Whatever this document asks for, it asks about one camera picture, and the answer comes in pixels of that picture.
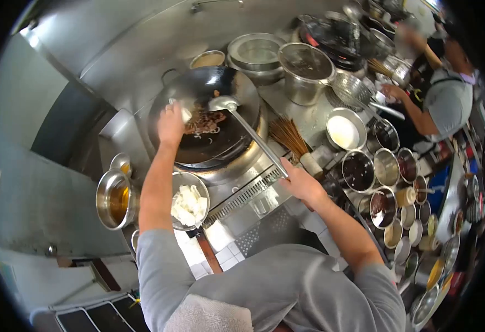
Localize steel strainer with wooden handle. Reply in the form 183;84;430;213
171;171;225;275

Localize steel bowl with brown sauce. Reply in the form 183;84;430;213
189;50;226;70

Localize fried meat and onions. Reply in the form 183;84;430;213
184;89;228;145

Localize yellow squeeze bottle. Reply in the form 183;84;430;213
395;186;417;208

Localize person's right hand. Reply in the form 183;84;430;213
278;157;330;212

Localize large steel oil pot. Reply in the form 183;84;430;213
96;169;138;231

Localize wire skimmer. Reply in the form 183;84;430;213
329;72;406;121

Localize person's right fingers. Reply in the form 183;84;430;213
278;178;309;207

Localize black floor mats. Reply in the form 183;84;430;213
55;294;150;332

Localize person's right thumb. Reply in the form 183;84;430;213
279;157;300;177

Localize person's left fingers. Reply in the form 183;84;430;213
161;102;187;124

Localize group of steel seasoning pots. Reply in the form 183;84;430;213
341;118;462;328

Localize steel faucet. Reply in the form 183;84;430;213
190;0;246;14

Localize person's body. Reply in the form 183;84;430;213
136;228;407;332

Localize person's left hand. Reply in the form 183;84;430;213
157;102;187;146

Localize black wok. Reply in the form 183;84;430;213
298;16;368;72
147;66;262;164

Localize steel ladle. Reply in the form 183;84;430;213
208;95;290;180

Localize stack of steel basins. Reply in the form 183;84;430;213
226;33;287;86

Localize steel bowl with white liquid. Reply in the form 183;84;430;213
326;107;368;151

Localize bamboo wok brush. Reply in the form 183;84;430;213
269;117;324;180
367;58;395;79

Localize small steel bowl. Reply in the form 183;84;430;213
110;152;133;177

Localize white noodle piece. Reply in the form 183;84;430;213
169;98;193;124

